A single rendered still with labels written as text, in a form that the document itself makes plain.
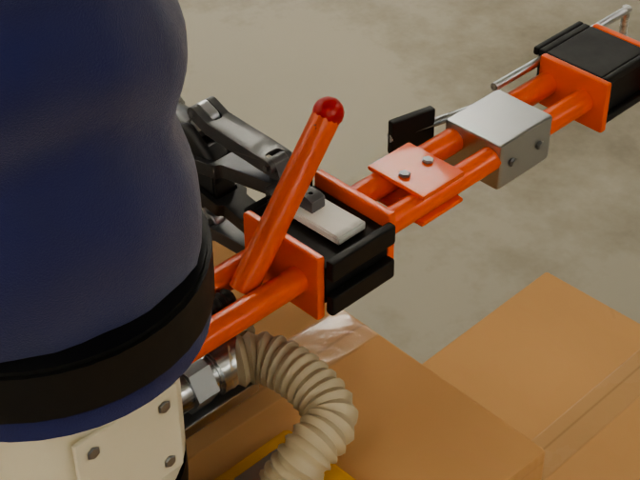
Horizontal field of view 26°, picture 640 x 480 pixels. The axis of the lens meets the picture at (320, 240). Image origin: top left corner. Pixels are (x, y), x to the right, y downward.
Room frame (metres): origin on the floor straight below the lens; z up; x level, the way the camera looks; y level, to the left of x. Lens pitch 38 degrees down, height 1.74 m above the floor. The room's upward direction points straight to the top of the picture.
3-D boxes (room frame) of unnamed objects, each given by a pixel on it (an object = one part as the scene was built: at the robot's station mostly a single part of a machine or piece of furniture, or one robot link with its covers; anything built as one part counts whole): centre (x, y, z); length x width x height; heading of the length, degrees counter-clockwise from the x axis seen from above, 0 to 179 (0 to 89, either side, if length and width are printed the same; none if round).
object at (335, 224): (0.85, 0.00, 1.10); 0.07 x 0.03 x 0.01; 45
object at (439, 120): (1.08, -0.18, 1.07); 0.31 x 0.03 x 0.05; 134
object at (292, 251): (0.84, 0.00, 1.07); 0.10 x 0.08 x 0.06; 45
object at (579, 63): (1.08, -0.25, 1.08); 0.08 x 0.07 x 0.05; 135
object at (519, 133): (0.99, -0.15, 1.07); 0.07 x 0.07 x 0.04; 45
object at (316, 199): (0.87, 0.02, 1.11); 0.05 x 0.01 x 0.03; 45
